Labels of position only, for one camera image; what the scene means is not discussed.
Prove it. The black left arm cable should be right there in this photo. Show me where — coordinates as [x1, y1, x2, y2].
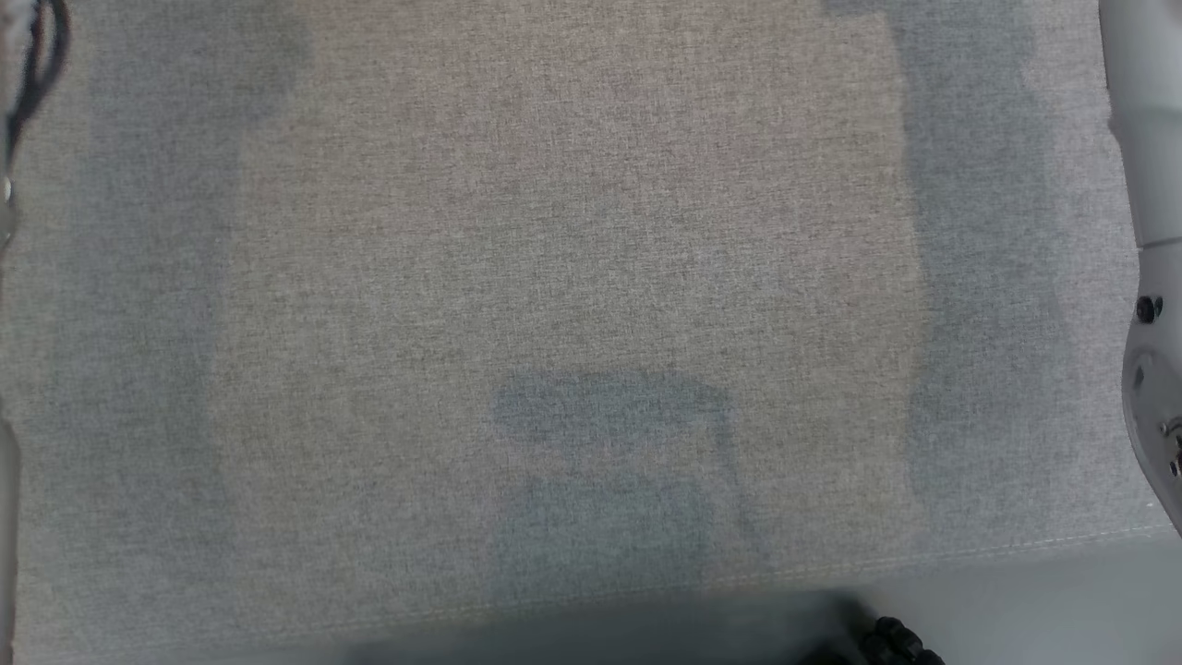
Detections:
[5, 0, 73, 158]

